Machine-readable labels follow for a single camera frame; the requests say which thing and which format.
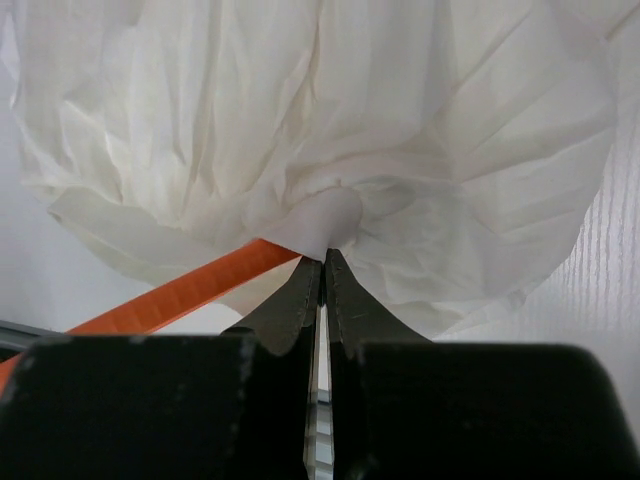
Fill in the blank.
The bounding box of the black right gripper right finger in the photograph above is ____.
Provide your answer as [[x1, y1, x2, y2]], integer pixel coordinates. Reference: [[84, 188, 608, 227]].
[[324, 249, 429, 360]]

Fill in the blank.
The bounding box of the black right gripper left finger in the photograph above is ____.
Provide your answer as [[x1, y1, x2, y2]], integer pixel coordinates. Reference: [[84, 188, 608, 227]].
[[223, 258, 321, 358]]

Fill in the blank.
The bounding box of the orange plastic hanger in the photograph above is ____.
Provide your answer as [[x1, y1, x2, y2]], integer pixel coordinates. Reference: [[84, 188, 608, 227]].
[[0, 238, 304, 401]]

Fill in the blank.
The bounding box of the white skirt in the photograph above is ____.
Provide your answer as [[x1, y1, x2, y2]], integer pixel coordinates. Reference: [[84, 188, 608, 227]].
[[1, 1, 639, 336]]

